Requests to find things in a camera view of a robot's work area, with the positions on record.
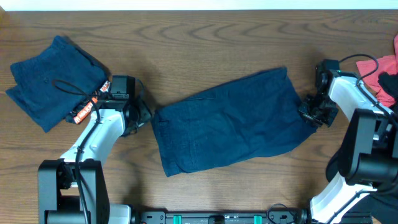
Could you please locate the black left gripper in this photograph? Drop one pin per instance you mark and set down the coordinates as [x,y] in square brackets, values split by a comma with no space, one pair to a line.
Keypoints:
[145,112]

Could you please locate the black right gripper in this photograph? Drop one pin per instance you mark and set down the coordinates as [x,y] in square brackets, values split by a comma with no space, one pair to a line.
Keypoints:
[305,109]

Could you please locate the navy blue shorts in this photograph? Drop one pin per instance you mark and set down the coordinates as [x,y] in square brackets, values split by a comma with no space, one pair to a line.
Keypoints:
[254,116]

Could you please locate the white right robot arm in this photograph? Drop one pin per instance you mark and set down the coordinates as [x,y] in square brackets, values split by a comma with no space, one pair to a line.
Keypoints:
[367,159]

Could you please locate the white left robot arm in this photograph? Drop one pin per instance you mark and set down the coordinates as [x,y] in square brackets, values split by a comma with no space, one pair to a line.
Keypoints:
[72,189]

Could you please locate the red garment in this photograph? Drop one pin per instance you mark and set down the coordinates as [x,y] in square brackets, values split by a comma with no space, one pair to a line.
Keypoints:
[384,80]

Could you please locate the folded navy shorts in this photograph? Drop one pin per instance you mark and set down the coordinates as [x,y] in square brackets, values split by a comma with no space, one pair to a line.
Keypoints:
[62,60]

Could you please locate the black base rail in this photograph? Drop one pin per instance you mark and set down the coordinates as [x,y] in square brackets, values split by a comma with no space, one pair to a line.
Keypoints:
[277,214]

